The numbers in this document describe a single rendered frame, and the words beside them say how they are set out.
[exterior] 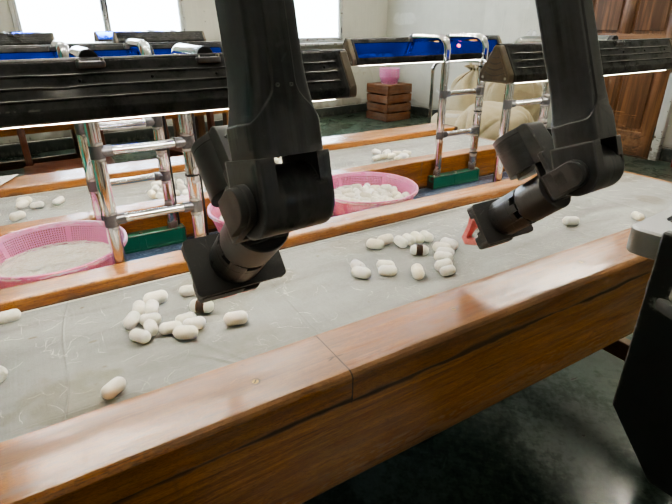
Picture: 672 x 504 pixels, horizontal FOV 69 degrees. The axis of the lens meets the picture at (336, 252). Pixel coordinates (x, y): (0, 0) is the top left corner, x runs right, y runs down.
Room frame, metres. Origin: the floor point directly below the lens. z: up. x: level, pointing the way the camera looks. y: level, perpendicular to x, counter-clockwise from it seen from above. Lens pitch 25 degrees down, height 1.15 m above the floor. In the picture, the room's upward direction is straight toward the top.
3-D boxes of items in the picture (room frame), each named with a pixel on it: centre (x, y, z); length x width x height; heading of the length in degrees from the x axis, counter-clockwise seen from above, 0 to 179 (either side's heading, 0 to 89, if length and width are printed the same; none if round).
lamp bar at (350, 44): (1.68, -0.30, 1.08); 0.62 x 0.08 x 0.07; 121
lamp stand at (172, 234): (1.12, 0.49, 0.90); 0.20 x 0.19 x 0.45; 121
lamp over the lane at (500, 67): (1.20, -0.58, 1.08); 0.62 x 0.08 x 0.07; 121
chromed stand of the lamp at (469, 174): (1.61, -0.34, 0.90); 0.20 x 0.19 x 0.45; 121
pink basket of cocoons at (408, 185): (1.22, -0.08, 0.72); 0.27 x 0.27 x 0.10
